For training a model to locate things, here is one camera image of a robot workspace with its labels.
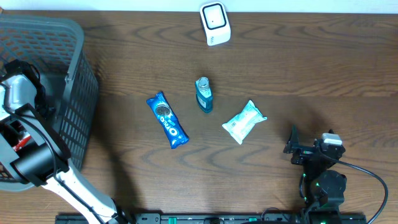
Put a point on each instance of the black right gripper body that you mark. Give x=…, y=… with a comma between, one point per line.
x=303, y=158

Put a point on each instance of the white green wipes pack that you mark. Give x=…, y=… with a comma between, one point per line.
x=241, y=125

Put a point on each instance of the grey plastic basket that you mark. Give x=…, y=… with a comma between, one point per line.
x=55, y=48

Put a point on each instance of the blue Oreo cookie pack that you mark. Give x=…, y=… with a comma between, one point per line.
x=168, y=120

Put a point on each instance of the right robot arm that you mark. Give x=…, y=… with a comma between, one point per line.
x=321, y=188

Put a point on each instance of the white barcode scanner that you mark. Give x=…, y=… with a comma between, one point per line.
x=215, y=23

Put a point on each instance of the blue mouthwash bottle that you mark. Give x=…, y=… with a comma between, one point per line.
x=204, y=94

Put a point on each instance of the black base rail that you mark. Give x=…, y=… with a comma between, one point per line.
x=272, y=217

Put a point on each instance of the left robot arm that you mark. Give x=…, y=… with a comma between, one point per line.
x=33, y=153

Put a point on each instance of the red coffee stick sachet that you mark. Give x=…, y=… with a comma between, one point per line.
x=22, y=143

